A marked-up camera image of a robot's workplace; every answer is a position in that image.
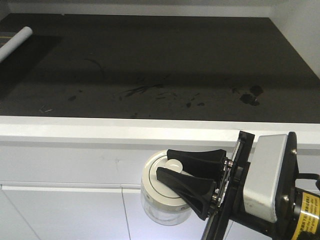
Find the white rolled paper tube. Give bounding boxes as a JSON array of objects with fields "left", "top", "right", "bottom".
[{"left": 0, "top": 26, "right": 33, "bottom": 62}]

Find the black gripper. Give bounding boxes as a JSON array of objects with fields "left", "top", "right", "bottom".
[{"left": 156, "top": 131, "right": 258, "bottom": 240}]

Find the glass jar with white lid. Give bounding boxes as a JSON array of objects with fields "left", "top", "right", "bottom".
[{"left": 140, "top": 150, "right": 192, "bottom": 226}]

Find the white base cabinet with drawers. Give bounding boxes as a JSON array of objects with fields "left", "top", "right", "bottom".
[{"left": 0, "top": 116, "right": 320, "bottom": 240}]

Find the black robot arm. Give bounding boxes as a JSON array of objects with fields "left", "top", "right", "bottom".
[{"left": 156, "top": 131, "right": 320, "bottom": 240}]

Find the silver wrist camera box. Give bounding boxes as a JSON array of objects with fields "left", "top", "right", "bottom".
[{"left": 243, "top": 134, "right": 288, "bottom": 223}]

